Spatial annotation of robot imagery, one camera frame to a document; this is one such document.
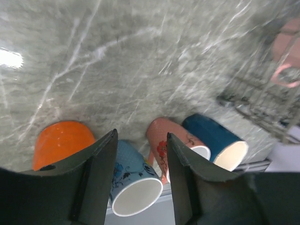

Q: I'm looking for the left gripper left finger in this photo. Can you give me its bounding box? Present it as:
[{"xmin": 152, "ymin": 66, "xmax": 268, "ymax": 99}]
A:
[{"xmin": 0, "ymin": 130, "xmax": 118, "ymax": 225}]

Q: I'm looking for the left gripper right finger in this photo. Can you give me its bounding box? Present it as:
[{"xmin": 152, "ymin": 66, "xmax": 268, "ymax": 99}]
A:
[{"xmin": 167, "ymin": 133, "xmax": 300, "ymax": 225}]

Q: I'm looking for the pink faceted mug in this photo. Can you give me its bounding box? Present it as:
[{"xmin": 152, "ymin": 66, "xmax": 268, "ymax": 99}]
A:
[{"xmin": 270, "ymin": 18, "xmax": 300, "ymax": 88}]

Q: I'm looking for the dark blue mug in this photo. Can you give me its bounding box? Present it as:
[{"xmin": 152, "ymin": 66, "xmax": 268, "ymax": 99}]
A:
[{"xmin": 182, "ymin": 113, "xmax": 249, "ymax": 171}]

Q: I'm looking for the light blue floral mug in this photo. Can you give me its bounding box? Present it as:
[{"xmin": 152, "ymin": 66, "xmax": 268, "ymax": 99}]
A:
[{"xmin": 109, "ymin": 140, "xmax": 163, "ymax": 217}]

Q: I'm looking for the salmon floral mug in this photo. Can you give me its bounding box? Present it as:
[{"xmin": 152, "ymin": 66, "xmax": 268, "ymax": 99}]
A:
[{"xmin": 146, "ymin": 117, "xmax": 211, "ymax": 181}]

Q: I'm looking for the orange mug black handle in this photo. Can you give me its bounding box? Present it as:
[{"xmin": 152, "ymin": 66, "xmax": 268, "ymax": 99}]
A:
[{"xmin": 32, "ymin": 120, "xmax": 96, "ymax": 171}]

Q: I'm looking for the wire dish rack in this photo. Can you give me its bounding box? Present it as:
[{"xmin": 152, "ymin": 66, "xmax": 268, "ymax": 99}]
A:
[{"xmin": 217, "ymin": 16, "xmax": 300, "ymax": 144}]

